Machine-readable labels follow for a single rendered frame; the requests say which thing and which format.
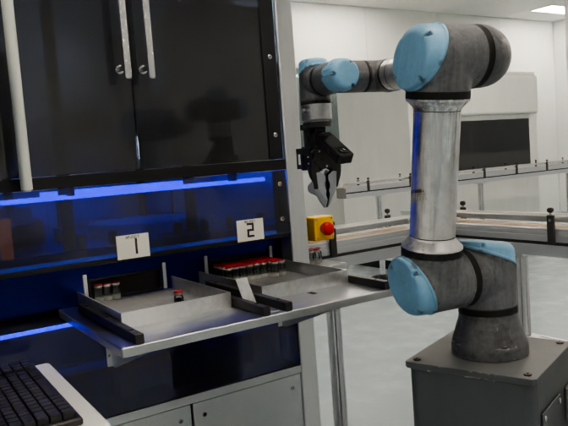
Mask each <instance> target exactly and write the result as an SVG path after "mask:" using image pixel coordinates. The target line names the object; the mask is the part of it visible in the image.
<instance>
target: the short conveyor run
mask: <svg viewBox="0 0 568 426"><path fill-rule="evenodd" d="M390 212H391V210H389V209H385V213H386V216H385V219H379V220H372V221H362V222H356V223H350V224H344V225H338V226H334V228H335V230H334V238H333V239H328V240H322V241H317V242H315V241H308V242H309V249H311V248H316V247H321V250H320V251H321V253H322V259H329V260H334V261H341V262H346V263H347V266H351V265H360V264H364V263H368V262H373V261H378V260H383V259H390V258H395V257H397V256H401V242H402V241H403V240H405V239H406V238H407V237H408V236H409V233H410V215H407V216H397V217H391V215H389V213H390ZM405 223H409V224H405ZM400 224H404V225H400ZM394 225H399V226H394ZM392 226H393V227H392ZM378 227H382V228H378ZM373 228H377V229H373ZM367 229H372V230H367ZM362 230H366V231H362ZM356 231H361V232H356ZM345 232H350V233H345ZM340 233H345V234H340ZM336 234H339V235H336Z"/></svg>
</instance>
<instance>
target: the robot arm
mask: <svg viewBox="0 0 568 426"><path fill-rule="evenodd" d="M510 65H511V45H510V42H509V41H508V39H507V38H506V37H505V35H504V34H503V33H502V32H501V31H500V30H498V29H496V28H495V27H493V26H490V25H484V24H443V23H440V22H433V23H430V24H418V25H414V26H413V27H411V28H410V29H408V30H407V31H406V32H405V33H404V35H403V37H402V38H401V39H400V40H399V42H398V44H397V46H396V50H395V53H394V57H390V58H387V59H382V60H351V59H349V58H345V57H342V58H335V59H332V60H330V61H329V62H328V61H327V59H326V58H323V57H312V58H307V59H303V60H301V61H300V62H299V64H298V79H299V89H300V101H301V112H302V121H303V122H304V123H303V125H300V131H303V137H304V147H301V149H296V155H297V167H298V169H301V170H302V171H307V170H308V172H309V177H310V179H311V180H312V182H311V183H310V184H309V185H308V191H309V192H310V193H311V194H313V195H315V196H317V198H318V200H319V202H320V203H321V204H322V206H323V207H324V208H325V207H329V205H330V202H331V201H332V199H333V197H334V195H335V192H336V187H337V186H338V183H339V180H340V176H341V164H345V163H351V162H352V158H353V153H352V152H351V151H350V150H349V149H348V148H347V147H346V146H345V145H344V144H343V143H342V142H341V141H340V140H339V139H338V138H337V137H335V136H334V135H333V134H332V133H331V132H328V133H326V131H325V127H331V121H330V120H331V119H332V112H331V103H330V95H332V94H336V93H359V92H392V91H398V90H400V89H403V90H404V91H406V96H405V98H406V102H407V103H408V104H409V105H410V106H411V107H412V109H413V124H412V178H411V206H410V233H409V236H408V237H407V238H406V239H405V240H403V241H402V242H401V256H397V257H395V258H394V259H393V260H392V261H391V263H390V264H389V267H388V282H389V286H390V291H391V293H392V296H393V297H394V299H395V300H396V302H397V304H398V305H399V306H400V307H401V308H402V309H403V310H404V311H405V312H407V313H408V314H411V315H415V316H419V315H426V314H427V315H432V314H435V313H439V312H443V311H447V310H452V309H458V318H457V322H456V327H455V329H454V333H453V336H452V339H451V352H452V353H453V355H455V356H456V357H458V358H461V359H464V360H467V361H472V362H478V363H508V362H513V361H517V360H520V359H523V358H525V357H526V356H527V355H528V354H529V343H528V339H527V336H526V333H525V331H524V329H523V327H522V323H521V321H520V318H519V315H518V305H517V284H516V265H517V262H516V255H515V249H514V247H513V246H512V245H511V244H510V243H507V242H501V241H492V240H479V239H456V208H457V190H458V172H459V154H460V135H461V117H462V108H463V107H464V106H465V105H466V104H467V103H468V102H469V101H470V100H471V89H476V88H483V87H487V86H490V85H493V84H494V83H496V82H497V81H499V80H500V79H501V78H502V77H503V76H504V75H505V73H506V72H507V70H508V68H509V67H510ZM298 155H300V160H301V165H298ZM326 168H327V169H328V170H329V171H328V170H325V172H324V174H323V173H321V172H320V171H322V170H323V169H326Z"/></svg>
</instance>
